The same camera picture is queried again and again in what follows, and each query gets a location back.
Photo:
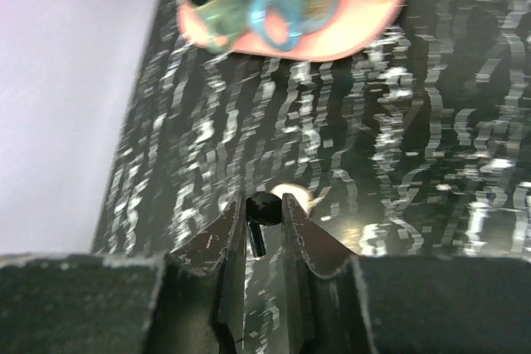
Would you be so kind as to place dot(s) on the black earbud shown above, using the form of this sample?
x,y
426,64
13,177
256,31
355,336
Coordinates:
x,y
262,208

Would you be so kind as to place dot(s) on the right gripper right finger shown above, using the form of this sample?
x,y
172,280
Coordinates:
x,y
341,302

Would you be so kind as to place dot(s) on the green ceramic mug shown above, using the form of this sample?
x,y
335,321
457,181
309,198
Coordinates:
x,y
225,21

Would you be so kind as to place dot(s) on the beige earbud charging case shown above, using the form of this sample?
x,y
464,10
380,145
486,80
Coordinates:
x,y
303,195

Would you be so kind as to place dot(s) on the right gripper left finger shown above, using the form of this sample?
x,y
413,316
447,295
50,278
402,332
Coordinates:
x,y
187,301

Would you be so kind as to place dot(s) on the blue butterfly mug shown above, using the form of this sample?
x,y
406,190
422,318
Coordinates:
x,y
301,17

